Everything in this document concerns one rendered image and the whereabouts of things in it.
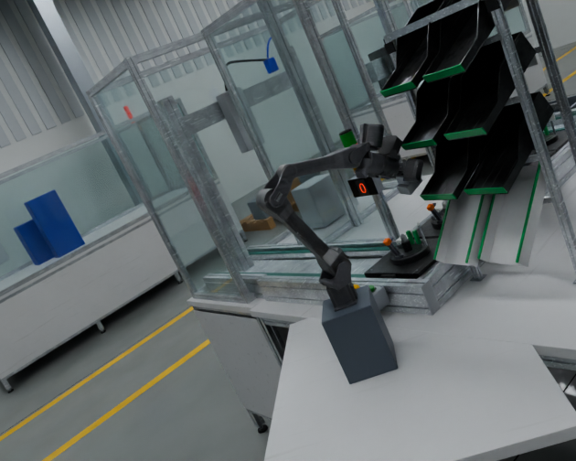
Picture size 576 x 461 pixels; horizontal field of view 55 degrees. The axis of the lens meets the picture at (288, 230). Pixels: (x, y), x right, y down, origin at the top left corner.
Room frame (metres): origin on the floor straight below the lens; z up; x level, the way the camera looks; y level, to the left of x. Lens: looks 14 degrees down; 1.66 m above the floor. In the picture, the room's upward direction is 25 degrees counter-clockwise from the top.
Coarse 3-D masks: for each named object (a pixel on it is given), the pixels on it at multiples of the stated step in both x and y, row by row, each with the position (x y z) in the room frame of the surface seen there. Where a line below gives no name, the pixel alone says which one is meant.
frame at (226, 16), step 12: (252, 0) 2.15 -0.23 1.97; (228, 12) 2.29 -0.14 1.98; (216, 24) 2.38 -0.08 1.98; (204, 36) 2.46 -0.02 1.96; (216, 60) 2.46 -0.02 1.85; (228, 84) 2.46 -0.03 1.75; (240, 108) 2.45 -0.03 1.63; (252, 132) 2.45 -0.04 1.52; (252, 144) 2.47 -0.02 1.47; (264, 156) 2.45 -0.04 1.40; (264, 168) 2.47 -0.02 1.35
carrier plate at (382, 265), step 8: (432, 240) 1.79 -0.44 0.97; (432, 248) 1.72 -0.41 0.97; (384, 256) 1.84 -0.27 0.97; (432, 256) 1.66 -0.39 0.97; (376, 264) 1.80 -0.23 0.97; (384, 264) 1.77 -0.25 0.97; (392, 264) 1.74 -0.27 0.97; (408, 264) 1.68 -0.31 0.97; (416, 264) 1.65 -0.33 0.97; (424, 264) 1.63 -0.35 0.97; (368, 272) 1.77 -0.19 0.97; (376, 272) 1.74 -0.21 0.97; (384, 272) 1.71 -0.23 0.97; (392, 272) 1.68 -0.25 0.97; (400, 272) 1.65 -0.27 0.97; (408, 272) 1.63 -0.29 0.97; (416, 272) 1.60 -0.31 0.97
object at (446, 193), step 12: (444, 144) 1.60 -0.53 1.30; (456, 144) 1.62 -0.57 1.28; (468, 144) 1.47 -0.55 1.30; (444, 156) 1.59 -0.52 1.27; (456, 156) 1.58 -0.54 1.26; (468, 156) 1.46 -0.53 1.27; (444, 168) 1.58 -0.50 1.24; (456, 168) 1.54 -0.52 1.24; (468, 168) 1.46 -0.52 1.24; (432, 180) 1.56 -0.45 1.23; (444, 180) 1.54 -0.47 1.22; (456, 180) 1.49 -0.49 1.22; (468, 180) 1.45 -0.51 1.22; (432, 192) 1.54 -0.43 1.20; (444, 192) 1.49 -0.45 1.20; (456, 192) 1.43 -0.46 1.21
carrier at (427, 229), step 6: (444, 204) 1.88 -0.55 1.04; (438, 210) 1.95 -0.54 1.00; (444, 210) 1.88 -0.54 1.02; (432, 216) 1.92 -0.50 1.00; (426, 222) 1.98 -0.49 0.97; (432, 222) 1.90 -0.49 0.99; (438, 222) 1.86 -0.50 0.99; (426, 228) 1.93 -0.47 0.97; (432, 228) 1.90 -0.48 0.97; (438, 228) 1.86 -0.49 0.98; (420, 234) 1.89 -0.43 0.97; (426, 234) 1.87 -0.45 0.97; (432, 234) 1.84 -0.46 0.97; (438, 234) 1.82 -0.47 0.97
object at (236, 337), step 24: (384, 192) 3.09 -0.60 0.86; (288, 240) 3.01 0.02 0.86; (216, 312) 2.56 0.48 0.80; (240, 312) 2.36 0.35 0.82; (216, 336) 2.65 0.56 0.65; (240, 336) 2.43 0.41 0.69; (264, 336) 2.25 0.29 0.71; (240, 360) 2.54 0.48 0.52; (264, 360) 2.34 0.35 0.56; (240, 384) 2.66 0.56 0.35; (264, 384) 2.44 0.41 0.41; (264, 408) 2.55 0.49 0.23
